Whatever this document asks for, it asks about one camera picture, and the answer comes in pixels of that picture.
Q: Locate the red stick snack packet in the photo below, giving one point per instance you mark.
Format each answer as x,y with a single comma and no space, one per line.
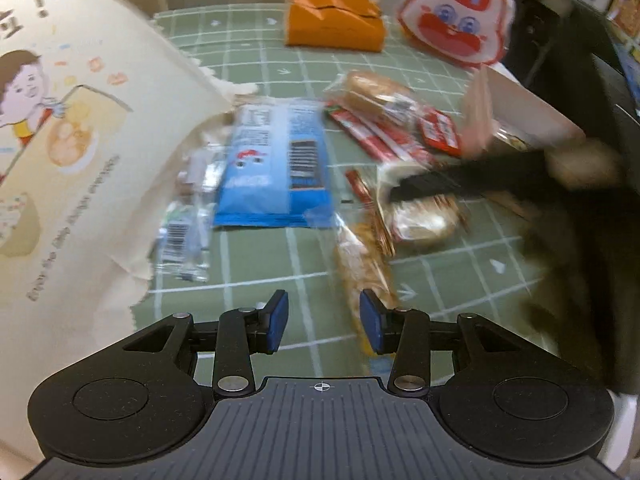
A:
372,132

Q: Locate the green checked tablecloth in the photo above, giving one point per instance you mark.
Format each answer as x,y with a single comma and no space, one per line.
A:
280,265

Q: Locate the small red snack packet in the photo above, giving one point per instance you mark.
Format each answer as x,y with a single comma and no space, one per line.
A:
441,134

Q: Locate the clear plastic snack packet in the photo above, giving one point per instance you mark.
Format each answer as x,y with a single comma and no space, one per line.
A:
187,225

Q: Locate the black furniture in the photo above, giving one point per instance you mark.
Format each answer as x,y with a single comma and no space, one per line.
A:
575,60

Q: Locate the white tray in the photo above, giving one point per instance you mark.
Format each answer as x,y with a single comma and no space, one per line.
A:
520,110

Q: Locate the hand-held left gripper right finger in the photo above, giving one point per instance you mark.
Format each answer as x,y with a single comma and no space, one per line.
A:
372,327

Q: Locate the long cracker packet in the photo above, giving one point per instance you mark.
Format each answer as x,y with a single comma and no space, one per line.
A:
362,260

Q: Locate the sliced bread packet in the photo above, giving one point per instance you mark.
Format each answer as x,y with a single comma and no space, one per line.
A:
375,92

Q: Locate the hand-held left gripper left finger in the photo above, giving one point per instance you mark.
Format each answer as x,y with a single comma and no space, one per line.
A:
278,321

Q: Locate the blue snack packet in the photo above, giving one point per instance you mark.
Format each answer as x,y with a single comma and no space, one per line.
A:
272,170

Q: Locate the red cartoon face packet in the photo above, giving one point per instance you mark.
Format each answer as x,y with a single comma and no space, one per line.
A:
457,15

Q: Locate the orange box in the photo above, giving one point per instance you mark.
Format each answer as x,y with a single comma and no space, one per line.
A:
332,22

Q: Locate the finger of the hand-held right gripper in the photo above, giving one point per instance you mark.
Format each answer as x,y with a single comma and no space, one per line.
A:
450,181

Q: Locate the round bread packet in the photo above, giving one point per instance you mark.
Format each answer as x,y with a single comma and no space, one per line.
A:
425,220

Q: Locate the cream illustrated paper bag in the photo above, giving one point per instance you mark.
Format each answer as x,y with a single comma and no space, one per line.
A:
75,160

